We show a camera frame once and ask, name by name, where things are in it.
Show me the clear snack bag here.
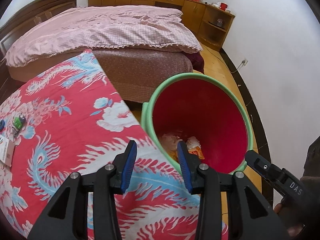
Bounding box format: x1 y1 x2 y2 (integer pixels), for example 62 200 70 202
187 146 204 160

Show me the white teal medicine box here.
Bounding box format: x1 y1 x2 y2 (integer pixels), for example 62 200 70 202
0 135 15 167

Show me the cream paper ball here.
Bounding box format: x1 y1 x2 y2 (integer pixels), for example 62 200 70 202
186 137 201 149

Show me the green purple keychain toy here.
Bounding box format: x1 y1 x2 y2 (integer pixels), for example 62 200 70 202
12 114 26 137

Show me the person's right hand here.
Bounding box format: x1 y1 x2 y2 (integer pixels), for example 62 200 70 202
274 203 304 238

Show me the red floral tablecloth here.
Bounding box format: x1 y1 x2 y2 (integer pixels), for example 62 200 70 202
1 50 200 239

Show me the blue fidget spinner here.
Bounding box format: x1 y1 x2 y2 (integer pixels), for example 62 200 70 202
0 119 5 132

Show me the red bin green rim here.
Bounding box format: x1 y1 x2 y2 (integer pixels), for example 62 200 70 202
141 73 253 174

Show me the pink checked bedspread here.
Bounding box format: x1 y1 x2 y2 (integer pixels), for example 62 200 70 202
4 5 202 67

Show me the wooden corner shelf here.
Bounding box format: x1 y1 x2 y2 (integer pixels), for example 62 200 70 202
197 5 235 51

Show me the red cup on shelf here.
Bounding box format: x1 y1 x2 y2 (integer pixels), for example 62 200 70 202
220 2 228 11

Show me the long wooden cabinet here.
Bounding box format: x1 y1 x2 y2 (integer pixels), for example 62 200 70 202
88 0 206 34

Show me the wooden bed frame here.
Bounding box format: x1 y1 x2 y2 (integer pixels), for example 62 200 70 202
0 0 205 104

